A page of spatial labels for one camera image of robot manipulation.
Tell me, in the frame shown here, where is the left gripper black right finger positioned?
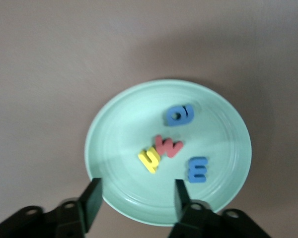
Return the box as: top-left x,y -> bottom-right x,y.
167,179 -> 271,238

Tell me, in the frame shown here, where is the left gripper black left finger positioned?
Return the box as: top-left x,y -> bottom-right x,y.
0,178 -> 103,238

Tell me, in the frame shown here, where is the blue lowercase foam letter m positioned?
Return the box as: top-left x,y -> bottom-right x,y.
188,156 -> 209,183

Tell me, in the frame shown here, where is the yellow lowercase foam letter h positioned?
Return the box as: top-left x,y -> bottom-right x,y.
138,148 -> 161,174

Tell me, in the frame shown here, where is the red lowercase foam letter w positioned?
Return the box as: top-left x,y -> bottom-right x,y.
155,135 -> 184,159

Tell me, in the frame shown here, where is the blue lowercase foam letter a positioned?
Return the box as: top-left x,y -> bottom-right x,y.
163,104 -> 195,127

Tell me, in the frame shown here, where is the green round plate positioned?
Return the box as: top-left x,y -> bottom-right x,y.
84,79 -> 253,227

